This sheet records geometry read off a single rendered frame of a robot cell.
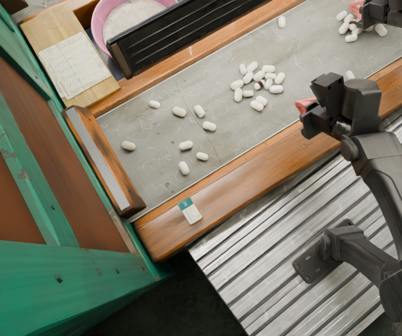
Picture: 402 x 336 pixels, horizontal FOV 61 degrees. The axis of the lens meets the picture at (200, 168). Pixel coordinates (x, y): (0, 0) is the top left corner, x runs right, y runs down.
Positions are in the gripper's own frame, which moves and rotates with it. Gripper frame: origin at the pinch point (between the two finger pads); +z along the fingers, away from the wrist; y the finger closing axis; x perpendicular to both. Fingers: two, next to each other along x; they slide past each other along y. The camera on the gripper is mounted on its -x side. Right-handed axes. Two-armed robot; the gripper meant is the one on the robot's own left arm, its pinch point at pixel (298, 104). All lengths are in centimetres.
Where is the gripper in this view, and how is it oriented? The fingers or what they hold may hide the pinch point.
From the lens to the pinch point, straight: 87.0
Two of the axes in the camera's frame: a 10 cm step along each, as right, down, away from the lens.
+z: -3.9, -4.6, 8.0
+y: -8.5, 5.1, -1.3
